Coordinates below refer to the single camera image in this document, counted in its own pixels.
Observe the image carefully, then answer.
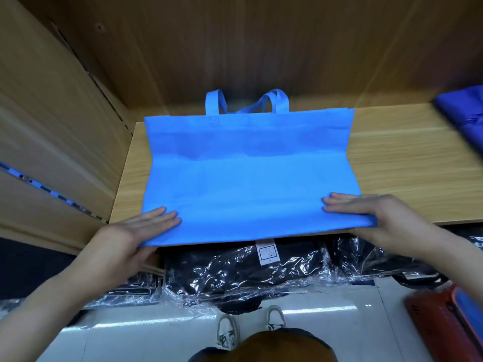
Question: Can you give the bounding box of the person's left hand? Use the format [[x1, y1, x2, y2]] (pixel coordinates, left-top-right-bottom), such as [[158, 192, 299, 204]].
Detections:
[[75, 207, 183, 295]]

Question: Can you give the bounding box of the person's right hand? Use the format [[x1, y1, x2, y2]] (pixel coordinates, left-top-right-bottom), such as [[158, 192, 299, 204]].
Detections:
[[322, 192, 454, 257]]

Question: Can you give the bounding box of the wooden shelf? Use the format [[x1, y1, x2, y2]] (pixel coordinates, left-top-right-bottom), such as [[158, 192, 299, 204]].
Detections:
[[0, 0, 483, 257]]

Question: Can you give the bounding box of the red shopping basket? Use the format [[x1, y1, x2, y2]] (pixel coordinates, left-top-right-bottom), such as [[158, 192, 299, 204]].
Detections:
[[403, 280, 483, 362]]

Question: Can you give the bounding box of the light blue non-woven bag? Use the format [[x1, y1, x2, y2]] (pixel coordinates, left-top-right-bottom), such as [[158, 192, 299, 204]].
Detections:
[[141, 88, 377, 248]]

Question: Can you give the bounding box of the person's left forearm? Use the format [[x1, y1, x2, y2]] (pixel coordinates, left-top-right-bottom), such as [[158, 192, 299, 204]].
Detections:
[[0, 269, 101, 362]]

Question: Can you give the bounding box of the person's right shoe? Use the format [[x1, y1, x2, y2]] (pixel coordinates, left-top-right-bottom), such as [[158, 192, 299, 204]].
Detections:
[[263, 304, 288, 335]]

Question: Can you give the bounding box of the person's right leg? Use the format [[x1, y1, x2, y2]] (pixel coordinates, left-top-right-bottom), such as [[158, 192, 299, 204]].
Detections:
[[187, 328, 339, 362]]

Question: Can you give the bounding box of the black plastic-wrapped bag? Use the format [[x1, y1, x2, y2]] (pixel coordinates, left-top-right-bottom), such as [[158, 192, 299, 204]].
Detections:
[[68, 269, 167, 311], [332, 228, 483, 289]]

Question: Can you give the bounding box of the black wrapped bag with tag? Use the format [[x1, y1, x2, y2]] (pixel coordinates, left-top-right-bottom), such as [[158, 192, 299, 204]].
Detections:
[[160, 237, 338, 308]]

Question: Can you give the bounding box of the white paper tag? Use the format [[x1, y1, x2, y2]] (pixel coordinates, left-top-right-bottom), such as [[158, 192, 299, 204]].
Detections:
[[255, 239, 282, 267]]

